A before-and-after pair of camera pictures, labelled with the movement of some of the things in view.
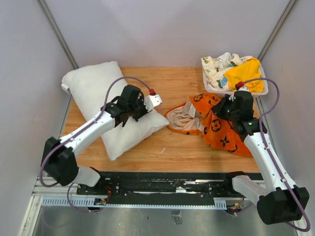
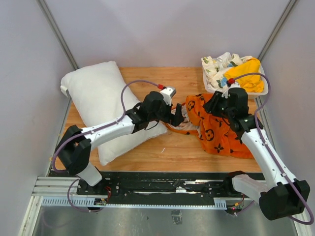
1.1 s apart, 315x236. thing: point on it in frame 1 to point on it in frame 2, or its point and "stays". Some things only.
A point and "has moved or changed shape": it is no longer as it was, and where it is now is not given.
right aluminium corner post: [277, 29] stays
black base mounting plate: [159, 185] stays
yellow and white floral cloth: [227, 70] stays
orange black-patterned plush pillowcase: [195, 116] has moved or changed shape
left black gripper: [141, 100] to [175, 119]
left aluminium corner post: [54, 24] stays
